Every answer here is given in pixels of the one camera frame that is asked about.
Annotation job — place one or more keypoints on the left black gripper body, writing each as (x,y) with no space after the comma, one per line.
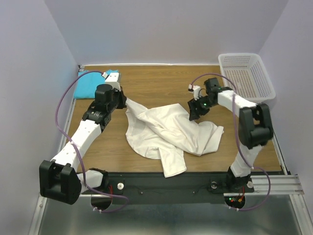
(119,97)

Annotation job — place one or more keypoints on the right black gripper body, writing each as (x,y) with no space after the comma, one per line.
(204,104)

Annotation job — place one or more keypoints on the white t shirt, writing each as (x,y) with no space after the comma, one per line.
(165,133)

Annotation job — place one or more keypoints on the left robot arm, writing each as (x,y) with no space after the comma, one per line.
(58,177)

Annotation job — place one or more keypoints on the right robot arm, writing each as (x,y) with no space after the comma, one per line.
(252,124)

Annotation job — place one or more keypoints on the folded blue t shirt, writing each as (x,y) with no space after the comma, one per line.
(91,84)

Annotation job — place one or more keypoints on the white plastic basket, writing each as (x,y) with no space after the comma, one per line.
(248,73)

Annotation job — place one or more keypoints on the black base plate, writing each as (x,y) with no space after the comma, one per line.
(186,188)

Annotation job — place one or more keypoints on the aluminium frame rail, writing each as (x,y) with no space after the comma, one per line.
(262,185)

